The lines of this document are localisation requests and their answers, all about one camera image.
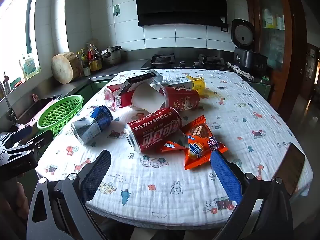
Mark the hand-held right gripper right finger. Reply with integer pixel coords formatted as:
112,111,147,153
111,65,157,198
210,151,294,240

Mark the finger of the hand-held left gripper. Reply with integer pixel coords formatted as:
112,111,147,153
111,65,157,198
31,129,54,153

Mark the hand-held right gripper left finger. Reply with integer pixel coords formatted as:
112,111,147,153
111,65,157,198
26,149,112,240

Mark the green plastic basket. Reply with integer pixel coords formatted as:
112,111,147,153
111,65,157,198
37,94,84,139

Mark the crushed blue drink can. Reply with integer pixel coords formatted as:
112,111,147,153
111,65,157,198
71,105,113,145

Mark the orange wafer snack packet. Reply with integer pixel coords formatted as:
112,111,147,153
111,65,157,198
181,115,220,150

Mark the small torn orange packet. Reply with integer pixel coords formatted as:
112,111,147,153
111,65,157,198
160,136,188,153

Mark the red cola can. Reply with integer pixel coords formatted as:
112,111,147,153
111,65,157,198
124,107,182,153

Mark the red snack packet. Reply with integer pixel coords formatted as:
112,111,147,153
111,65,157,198
104,84,134,112

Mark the white paper cup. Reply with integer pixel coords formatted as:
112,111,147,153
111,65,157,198
131,82,165,113

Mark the black cardboard box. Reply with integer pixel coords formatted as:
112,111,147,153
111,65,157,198
117,70,164,97

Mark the person's left hand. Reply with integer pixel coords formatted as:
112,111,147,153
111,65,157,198
14,181,29,218

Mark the kitchen sink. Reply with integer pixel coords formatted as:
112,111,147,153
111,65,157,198
15,94,62,125

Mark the metal faucet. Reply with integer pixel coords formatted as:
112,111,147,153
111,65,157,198
0,80,18,123

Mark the printed blanket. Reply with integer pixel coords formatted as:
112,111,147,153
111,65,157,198
35,69,314,224

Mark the colourful card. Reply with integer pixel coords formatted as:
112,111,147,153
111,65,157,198
22,57,40,79

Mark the round wooden chopping block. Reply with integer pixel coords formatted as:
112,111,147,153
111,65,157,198
51,51,79,84

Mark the green kitchen cabinet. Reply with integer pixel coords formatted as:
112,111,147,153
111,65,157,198
89,79,118,98

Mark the red cartoon cup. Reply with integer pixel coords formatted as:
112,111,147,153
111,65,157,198
160,85,200,112

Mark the yellow plastic wrapper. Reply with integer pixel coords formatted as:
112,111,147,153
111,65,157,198
186,74,218,99

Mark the white rag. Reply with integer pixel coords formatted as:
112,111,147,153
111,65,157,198
230,64,254,80

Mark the white black carton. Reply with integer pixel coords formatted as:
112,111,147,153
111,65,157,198
157,78,193,90

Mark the steel pressure cooker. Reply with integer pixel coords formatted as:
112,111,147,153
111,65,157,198
101,46,122,65

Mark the window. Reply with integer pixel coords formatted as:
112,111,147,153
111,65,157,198
0,0,40,85

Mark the black gas stove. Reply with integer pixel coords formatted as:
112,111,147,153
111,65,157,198
140,53,234,71

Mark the black rice cooker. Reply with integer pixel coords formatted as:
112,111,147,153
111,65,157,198
231,18,268,72

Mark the wooden glass cabinet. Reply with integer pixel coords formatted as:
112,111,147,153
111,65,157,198
244,0,308,98

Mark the black range hood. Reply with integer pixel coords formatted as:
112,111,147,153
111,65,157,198
126,0,235,27

